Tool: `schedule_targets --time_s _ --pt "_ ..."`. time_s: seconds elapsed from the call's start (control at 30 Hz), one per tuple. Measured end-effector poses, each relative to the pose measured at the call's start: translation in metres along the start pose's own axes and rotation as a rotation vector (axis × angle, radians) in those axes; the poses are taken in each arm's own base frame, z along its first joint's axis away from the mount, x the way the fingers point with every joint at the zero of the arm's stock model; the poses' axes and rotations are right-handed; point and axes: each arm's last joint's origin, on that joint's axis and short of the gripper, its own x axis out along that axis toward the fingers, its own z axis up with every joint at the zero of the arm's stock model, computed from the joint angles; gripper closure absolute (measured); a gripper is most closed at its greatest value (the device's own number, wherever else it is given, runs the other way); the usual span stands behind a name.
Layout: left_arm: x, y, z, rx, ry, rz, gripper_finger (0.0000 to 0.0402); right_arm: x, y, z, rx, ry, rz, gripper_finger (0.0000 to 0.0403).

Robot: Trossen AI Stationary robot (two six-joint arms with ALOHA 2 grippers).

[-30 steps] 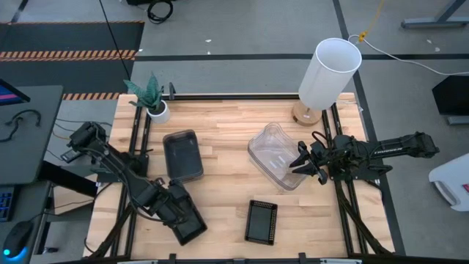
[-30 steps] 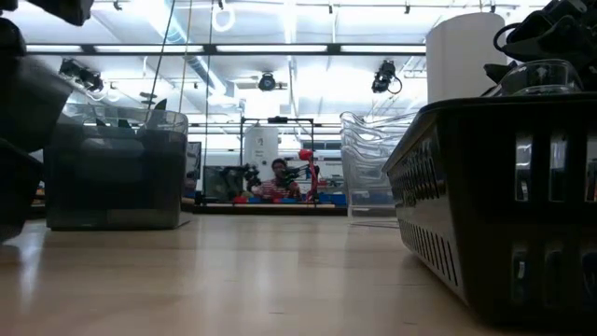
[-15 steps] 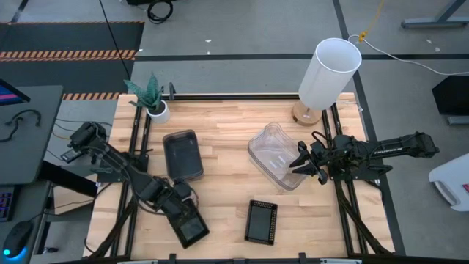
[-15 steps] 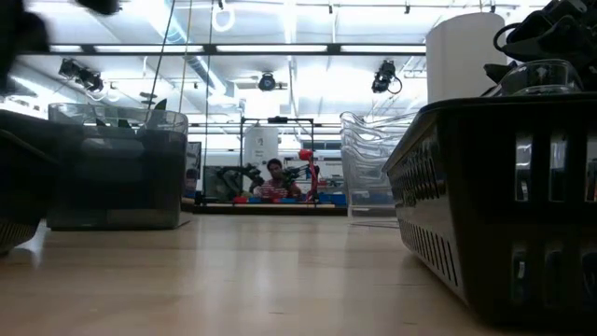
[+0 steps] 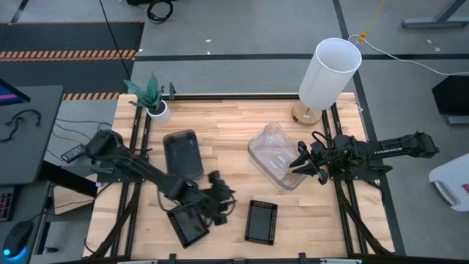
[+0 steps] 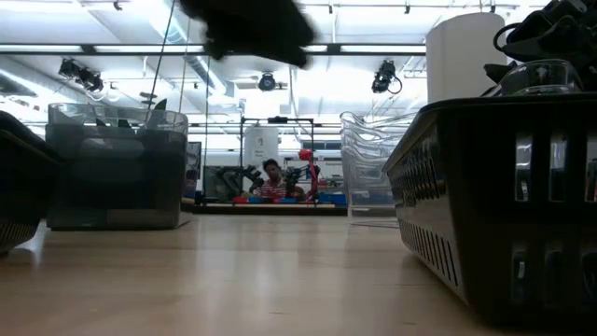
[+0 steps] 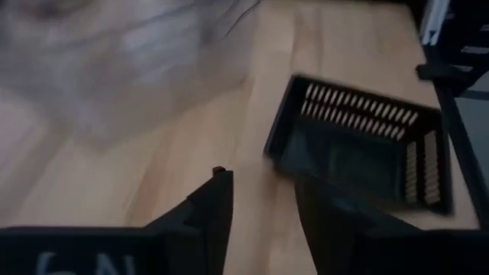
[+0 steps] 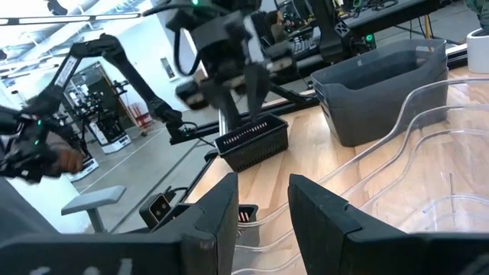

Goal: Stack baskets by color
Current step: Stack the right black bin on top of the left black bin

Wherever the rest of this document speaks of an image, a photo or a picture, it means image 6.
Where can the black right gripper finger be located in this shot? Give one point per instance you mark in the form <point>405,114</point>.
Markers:
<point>501,71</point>

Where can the clear plastic bin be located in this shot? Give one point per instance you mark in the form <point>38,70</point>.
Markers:
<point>368,196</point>
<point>364,127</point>
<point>536,77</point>

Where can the smoke grey plastic bin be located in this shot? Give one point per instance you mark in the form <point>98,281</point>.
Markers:
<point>116,219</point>
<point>60,133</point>
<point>70,113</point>

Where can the background black robot arm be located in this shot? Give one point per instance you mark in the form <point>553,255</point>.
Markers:
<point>238,179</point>
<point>296,179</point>

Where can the white shade wooden base lamp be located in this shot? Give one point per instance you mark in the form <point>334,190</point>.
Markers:
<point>466,56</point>

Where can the white banner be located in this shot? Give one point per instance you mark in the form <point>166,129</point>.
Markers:
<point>261,144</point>

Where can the black perforated basket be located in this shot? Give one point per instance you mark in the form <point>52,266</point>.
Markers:
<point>466,186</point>
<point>23,186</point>

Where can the black overhead beam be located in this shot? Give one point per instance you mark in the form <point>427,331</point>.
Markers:
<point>116,48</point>

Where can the red stand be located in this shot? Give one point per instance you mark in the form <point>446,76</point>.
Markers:
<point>308,156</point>

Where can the person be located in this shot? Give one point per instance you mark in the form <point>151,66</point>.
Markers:
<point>275,186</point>

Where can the blue bins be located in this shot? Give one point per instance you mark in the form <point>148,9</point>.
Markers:
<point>333,199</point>

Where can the black ceiling camera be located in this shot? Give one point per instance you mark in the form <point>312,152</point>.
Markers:
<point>267,81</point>
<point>81,74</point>
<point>384,74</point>

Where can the black background frame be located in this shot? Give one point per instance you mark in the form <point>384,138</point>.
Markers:
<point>277,120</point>

